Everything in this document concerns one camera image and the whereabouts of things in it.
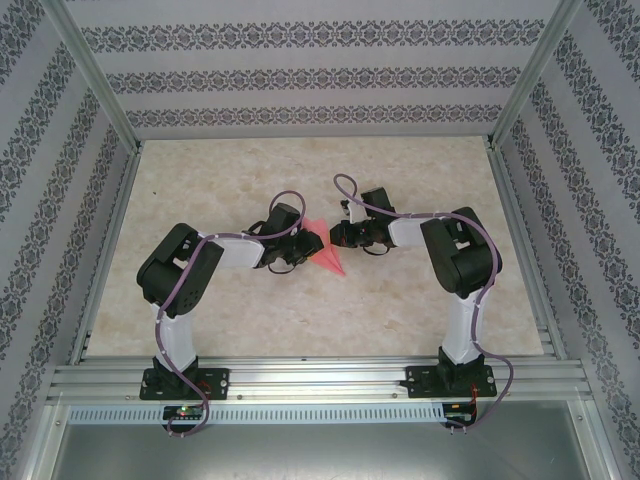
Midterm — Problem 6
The small controller circuit board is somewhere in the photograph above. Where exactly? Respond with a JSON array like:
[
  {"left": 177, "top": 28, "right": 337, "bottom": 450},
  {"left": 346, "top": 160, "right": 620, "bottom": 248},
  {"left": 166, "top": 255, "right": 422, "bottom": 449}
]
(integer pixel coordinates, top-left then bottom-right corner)
[
  {"left": 163, "top": 405, "right": 205, "bottom": 421},
  {"left": 444, "top": 402, "right": 476, "bottom": 426}
]

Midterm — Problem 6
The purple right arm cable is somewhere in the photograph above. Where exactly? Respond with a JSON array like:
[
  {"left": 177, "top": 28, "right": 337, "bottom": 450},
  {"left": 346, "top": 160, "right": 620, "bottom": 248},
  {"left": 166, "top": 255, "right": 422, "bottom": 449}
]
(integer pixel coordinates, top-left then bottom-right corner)
[{"left": 333, "top": 173, "right": 516, "bottom": 435}]

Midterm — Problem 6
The pink paper sheet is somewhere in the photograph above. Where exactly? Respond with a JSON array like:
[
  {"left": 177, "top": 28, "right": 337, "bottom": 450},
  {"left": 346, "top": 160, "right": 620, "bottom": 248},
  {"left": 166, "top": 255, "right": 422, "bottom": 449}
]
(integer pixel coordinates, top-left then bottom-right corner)
[{"left": 299, "top": 218, "right": 347, "bottom": 278}]

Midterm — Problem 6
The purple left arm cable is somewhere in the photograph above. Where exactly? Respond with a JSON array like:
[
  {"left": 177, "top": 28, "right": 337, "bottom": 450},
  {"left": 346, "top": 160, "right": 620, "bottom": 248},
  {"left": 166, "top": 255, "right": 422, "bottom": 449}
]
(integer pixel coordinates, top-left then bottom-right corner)
[{"left": 154, "top": 189, "right": 307, "bottom": 440}]

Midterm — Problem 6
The aluminium frame post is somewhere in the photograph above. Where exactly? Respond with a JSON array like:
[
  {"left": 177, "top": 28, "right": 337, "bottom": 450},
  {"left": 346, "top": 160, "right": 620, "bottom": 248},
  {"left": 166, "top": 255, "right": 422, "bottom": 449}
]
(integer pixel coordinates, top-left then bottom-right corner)
[
  {"left": 486, "top": 0, "right": 585, "bottom": 154},
  {"left": 39, "top": 0, "right": 145, "bottom": 156}
]

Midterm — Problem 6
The aluminium side rail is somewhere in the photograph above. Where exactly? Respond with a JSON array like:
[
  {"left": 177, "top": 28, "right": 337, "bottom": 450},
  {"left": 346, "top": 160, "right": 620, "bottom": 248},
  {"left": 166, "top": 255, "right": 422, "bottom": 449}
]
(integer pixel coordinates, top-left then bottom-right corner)
[
  {"left": 67, "top": 142, "right": 146, "bottom": 366},
  {"left": 487, "top": 142, "right": 570, "bottom": 362}
]

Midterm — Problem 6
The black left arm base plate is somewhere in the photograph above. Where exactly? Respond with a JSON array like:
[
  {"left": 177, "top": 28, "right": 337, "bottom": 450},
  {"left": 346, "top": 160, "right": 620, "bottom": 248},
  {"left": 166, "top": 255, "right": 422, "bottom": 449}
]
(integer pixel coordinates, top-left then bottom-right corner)
[{"left": 141, "top": 367, "right": 231, "bottom": 401}]

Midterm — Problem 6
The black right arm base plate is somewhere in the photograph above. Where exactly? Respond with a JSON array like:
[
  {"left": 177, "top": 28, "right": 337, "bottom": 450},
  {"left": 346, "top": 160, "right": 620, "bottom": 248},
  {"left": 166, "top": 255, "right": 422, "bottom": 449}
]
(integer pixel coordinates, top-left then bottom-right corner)
[{"left": 405, "top": 364, "right": 497, "bottom": 400}]

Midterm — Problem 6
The slotted grey cable duct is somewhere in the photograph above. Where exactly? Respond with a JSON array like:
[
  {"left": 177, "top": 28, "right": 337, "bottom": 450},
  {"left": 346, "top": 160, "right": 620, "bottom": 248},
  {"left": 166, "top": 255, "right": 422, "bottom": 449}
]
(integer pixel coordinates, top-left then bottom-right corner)
[{"left": 67, "top": 403, "right": 447, "bottom": 425}]

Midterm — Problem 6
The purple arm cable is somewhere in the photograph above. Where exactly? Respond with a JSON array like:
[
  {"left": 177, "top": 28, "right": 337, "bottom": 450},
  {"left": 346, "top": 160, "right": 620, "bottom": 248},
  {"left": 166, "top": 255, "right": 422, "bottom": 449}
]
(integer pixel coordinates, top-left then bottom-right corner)
[
  {"left": 333, "top": 173, "right": 516, "bottom": 435},
  {"left": 154, "top": 189, "right": 307, "bottom": 440}
]

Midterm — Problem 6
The aluminium mounting rail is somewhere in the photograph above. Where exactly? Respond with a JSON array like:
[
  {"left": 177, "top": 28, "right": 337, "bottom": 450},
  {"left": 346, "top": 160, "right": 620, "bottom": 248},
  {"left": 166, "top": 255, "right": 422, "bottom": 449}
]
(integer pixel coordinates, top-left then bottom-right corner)
[{"left": 47, "top": 356, "right": 589, "bottom": 402}]

